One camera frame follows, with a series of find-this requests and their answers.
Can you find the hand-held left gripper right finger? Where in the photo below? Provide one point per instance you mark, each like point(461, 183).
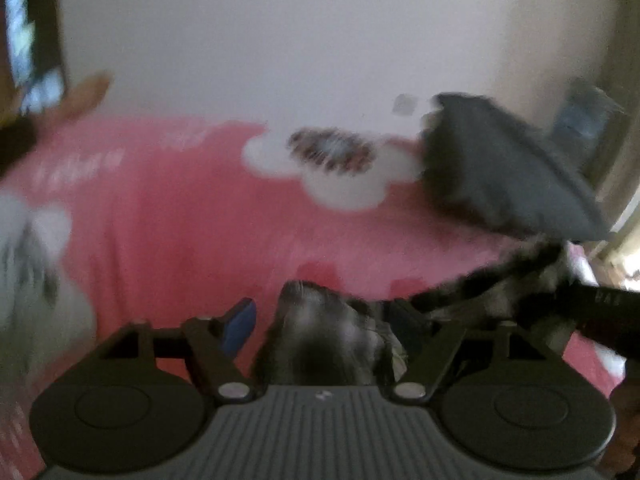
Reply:
point(405, 330)

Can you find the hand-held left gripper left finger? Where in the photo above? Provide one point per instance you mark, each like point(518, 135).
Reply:
point(240, 325)

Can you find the black white plaid shirt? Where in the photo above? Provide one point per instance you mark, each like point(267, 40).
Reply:
point(325, 340)

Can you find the pink floral blanket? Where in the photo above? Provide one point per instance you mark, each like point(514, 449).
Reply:
point(175, 220)

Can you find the dark grey folded garment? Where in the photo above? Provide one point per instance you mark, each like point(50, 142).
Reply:
point(500, 170)

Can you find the dark door frame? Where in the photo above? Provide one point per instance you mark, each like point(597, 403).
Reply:
point(55, 20)

